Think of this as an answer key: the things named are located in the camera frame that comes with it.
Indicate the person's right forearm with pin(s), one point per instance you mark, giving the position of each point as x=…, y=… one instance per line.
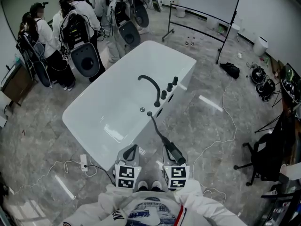
x=195, y=194

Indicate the white air purifier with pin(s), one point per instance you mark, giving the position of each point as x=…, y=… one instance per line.
x=260, y=46

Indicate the black faucet knob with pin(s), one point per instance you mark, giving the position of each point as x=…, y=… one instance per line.
x=169, y=86
x=163, y=94
x=174, y=80

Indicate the black office chair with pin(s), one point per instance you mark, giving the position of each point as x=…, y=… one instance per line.
x=265, y=159

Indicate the person's white printed sweatshirt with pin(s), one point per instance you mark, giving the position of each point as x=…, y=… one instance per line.
x=150, y=211

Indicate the black leaning board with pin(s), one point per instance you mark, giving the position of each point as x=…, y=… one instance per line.
x=157, y=3

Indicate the white bathtub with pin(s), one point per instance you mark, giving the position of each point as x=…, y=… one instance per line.
x=105, y=98

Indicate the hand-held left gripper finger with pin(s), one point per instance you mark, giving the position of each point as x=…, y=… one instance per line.
x=122, y=155
x=137, y=155

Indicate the black tripod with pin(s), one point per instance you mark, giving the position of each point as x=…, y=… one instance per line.
x=277, y=98
x=268, y=125

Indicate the wooden cabinet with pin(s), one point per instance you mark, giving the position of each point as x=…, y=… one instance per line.
x=16, y=83

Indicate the small white adapter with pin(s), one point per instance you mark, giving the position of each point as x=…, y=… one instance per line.
x=240, y=55

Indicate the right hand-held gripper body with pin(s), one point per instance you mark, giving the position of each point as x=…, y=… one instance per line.
x=176, y=173

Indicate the whiteboard on rolling stand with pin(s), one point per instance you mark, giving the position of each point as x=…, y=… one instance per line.
x=211, y=1

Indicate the person's left white shoe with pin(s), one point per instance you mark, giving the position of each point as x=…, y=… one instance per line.
x=142, y=185

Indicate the person's left forearm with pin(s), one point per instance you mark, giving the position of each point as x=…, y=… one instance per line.
x=110, y=196

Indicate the black handheld shower head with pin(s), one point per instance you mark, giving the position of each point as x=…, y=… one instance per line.
x=174, y=150

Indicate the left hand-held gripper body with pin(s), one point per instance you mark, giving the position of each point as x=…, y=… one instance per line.
x=128, y=173

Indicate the grey backpack rig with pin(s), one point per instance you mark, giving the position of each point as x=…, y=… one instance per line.
x=129, y=35
x=82, y=60
x=141, y=15
x=35, y=62

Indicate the black curved faucet spout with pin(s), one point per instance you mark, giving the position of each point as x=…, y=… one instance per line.
x=154, y=83

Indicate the person's white shoe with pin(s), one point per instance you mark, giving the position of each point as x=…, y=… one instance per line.
x=156, y=185
x=142, y=185

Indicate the black equipment bundle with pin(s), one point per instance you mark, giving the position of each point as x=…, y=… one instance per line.
x=257, y=75
x=266, y=88

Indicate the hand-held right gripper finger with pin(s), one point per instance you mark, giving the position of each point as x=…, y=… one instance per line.
x=165, y=160

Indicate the black bag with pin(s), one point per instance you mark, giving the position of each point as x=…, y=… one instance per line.
x=230, y=70

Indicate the white power strip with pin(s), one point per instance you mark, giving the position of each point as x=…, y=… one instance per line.
x=84, y=162

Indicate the person's right white shoe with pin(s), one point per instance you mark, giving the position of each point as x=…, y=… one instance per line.
x=156, y=185

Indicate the white box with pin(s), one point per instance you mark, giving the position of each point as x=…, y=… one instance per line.
x=290, y=172

